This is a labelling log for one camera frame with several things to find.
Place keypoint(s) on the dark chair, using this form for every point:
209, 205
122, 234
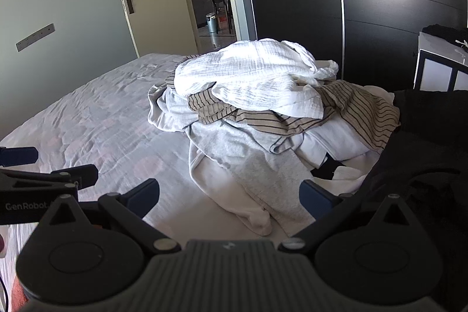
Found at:
219, 3

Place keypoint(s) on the bed with dotted sheet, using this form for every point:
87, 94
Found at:
91, 114

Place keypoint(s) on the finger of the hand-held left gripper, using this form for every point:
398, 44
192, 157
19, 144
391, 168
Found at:
82, 176
20, 155

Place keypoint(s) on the pile of unfolded laundry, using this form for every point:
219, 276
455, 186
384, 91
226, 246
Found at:
365, 114

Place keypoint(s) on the grey wall switch panel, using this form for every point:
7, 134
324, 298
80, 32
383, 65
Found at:
34, 38

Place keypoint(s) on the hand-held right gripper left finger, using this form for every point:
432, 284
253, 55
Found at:
146, 194

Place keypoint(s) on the white cabinet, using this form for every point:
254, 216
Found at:
438, 67

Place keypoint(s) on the silver trash can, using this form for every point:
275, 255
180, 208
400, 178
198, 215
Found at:
211, 23

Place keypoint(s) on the dark sideboard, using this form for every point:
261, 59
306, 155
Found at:
199, 8

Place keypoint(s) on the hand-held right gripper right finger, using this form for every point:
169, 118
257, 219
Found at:
313, 198

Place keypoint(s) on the light grey t-shirt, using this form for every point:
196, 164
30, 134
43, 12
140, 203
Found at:
234, 156

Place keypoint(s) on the white muslin garment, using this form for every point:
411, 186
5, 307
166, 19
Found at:
256, 78

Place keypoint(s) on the black garment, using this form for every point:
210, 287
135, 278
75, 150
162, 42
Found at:
420, 151

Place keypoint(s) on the black cloth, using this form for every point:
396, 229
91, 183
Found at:
442, 31

